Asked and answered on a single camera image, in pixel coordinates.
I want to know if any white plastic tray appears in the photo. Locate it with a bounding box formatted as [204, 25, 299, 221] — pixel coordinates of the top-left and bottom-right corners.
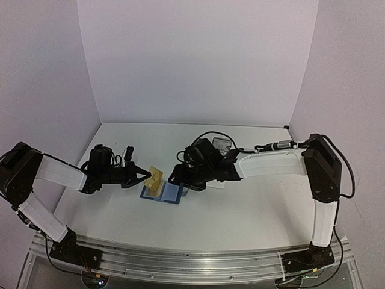
[207, 136, 232, 189]

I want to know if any blue card holder wallet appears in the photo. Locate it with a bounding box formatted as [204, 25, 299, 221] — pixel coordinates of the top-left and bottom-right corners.
[140, 181, 189, 205]

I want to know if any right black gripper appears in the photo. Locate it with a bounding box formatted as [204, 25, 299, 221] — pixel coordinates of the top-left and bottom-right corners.
[169, 162, 215, 191]

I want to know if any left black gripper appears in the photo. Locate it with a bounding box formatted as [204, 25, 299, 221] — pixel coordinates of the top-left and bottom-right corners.
[99, 161, 150, 188]

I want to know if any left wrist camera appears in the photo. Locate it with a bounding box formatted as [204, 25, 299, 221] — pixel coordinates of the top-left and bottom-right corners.
[122, 146, 134, 166]

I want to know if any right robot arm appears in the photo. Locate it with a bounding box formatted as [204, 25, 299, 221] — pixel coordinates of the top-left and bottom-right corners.
[168, 134, 344, 273]

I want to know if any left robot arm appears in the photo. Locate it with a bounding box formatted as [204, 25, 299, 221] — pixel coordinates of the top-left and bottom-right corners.
[1, 142, 151, 269]

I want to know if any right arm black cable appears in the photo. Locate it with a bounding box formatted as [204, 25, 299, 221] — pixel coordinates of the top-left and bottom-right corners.
[306, 134, 357, 200]

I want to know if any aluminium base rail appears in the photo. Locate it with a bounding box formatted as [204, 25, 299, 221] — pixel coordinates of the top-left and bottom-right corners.
[18, 234, 362, 288]

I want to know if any gold credit card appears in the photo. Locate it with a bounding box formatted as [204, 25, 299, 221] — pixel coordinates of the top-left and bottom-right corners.
[144, 166, 163, 191]

